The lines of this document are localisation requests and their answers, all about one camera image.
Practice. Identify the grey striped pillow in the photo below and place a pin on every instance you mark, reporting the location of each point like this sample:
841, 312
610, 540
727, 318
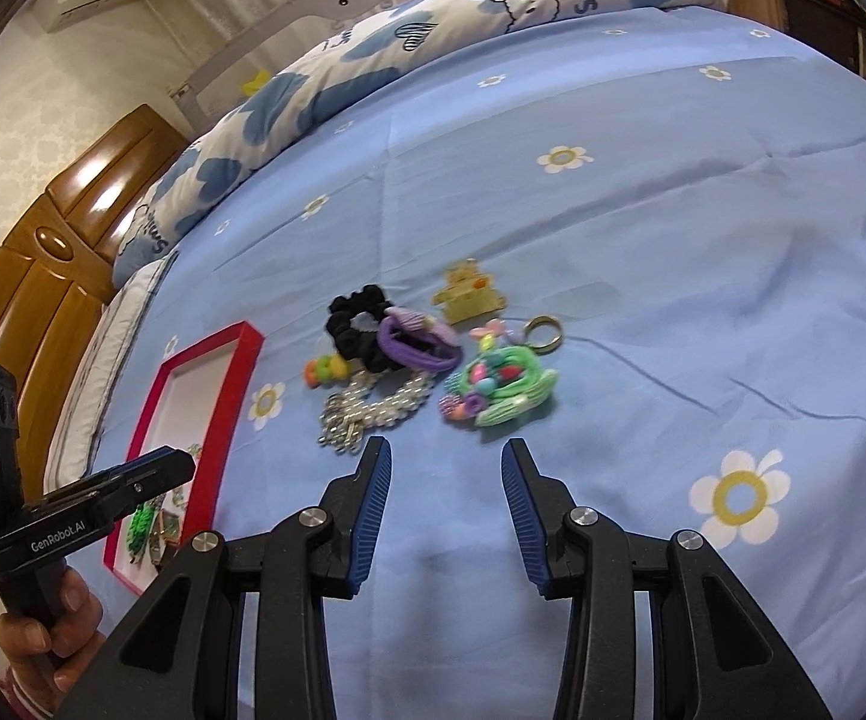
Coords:
103, 360

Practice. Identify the dark cabinet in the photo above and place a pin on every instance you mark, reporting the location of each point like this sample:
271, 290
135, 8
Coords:
830, 22

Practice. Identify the black scrunchie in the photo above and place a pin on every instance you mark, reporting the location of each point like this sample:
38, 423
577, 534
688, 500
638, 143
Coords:
347, 326

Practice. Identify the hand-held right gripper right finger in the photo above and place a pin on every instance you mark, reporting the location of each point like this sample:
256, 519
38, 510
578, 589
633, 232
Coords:
519, 517

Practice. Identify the red jewelry box tray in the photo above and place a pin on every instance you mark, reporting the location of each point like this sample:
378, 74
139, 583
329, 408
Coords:
193, 405

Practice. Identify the person's left hand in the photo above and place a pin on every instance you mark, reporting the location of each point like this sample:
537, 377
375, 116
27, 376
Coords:
77, 637

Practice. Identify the yellow hair claw clip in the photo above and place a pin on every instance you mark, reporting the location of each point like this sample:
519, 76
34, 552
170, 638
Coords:
467, 296

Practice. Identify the hair comb with colourful beads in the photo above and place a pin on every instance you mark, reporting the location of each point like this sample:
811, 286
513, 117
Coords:
322, 371

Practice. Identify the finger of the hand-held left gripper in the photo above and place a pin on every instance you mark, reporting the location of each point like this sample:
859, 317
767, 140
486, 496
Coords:
163, 480
159, 456

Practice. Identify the white quilt with blue hearts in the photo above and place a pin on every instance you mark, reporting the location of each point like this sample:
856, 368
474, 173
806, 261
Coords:
463, 15

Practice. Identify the wooden headboard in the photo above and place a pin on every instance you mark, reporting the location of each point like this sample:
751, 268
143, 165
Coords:
36, 292

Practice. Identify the white air conditioner pipe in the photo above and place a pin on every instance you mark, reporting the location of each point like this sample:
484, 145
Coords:
163, 7

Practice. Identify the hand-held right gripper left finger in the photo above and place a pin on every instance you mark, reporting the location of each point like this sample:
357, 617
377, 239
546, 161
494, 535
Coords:
373, 510

